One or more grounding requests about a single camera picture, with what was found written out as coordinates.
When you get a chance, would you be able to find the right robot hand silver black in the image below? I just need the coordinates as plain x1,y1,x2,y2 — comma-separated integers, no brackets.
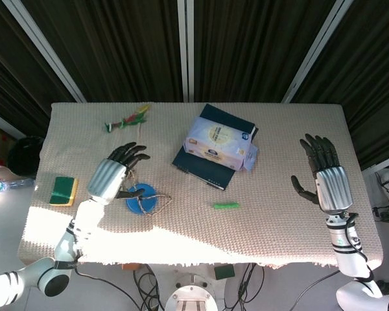
290,133,354,213

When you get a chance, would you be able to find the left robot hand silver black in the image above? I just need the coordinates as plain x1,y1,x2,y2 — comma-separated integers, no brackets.
86,141,152,205

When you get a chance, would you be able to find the green stick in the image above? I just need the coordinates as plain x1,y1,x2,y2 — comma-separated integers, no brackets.
213,201,240,211

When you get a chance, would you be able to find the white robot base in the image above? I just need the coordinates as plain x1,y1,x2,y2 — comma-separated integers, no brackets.
163,264,230,311

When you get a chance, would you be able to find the green and yellow sponge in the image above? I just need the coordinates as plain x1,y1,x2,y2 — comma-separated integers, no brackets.
49,176,80,207

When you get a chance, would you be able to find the blue plastic disc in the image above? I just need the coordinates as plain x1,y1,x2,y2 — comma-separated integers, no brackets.
125,183,159,214

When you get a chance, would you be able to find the colourful feather toy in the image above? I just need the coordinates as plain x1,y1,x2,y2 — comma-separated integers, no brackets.
104,103,152,133

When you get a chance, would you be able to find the clear plastic water bottle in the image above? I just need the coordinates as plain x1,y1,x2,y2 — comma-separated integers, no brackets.
0,177,36,194

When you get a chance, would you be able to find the dark blue notebook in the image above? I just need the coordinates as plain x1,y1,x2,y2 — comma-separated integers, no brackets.
171,103,259,192

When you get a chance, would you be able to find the pale purple tissue pack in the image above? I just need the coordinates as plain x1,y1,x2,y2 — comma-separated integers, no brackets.
184,116,259,172

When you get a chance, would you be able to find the beige waffle tablecloth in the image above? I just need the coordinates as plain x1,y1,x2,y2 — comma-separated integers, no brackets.
18,102,385,270

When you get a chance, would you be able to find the dark pleated curtain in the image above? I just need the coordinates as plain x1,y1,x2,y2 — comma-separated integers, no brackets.
0,0,389,171

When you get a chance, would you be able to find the dark green block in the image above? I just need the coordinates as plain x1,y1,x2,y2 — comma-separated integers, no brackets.
213,264,237,281

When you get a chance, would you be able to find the grey aluminium frame rail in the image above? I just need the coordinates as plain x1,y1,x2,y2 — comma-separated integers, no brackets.
0,108,26,139
362,158,389,178

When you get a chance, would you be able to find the braided beige rope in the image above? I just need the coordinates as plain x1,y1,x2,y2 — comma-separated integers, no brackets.
124,161,173,217

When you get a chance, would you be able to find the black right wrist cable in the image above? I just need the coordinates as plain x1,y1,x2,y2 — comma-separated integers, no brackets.
342,212,377,282

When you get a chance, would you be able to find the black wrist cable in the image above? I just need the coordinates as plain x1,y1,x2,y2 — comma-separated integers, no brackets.
64,220,85,262
342,212,377,282

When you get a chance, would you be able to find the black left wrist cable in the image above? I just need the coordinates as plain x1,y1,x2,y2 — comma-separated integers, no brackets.
64,220,85,262

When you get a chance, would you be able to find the black floor cable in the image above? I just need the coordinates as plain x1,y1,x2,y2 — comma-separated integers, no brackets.
291,269,340,311
223,262,266,311
132,264,165,311

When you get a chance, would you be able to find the grey aluminium frame post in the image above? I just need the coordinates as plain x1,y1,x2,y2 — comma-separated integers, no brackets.
1,0,85,103
177,0,195,103
281,0,344,104

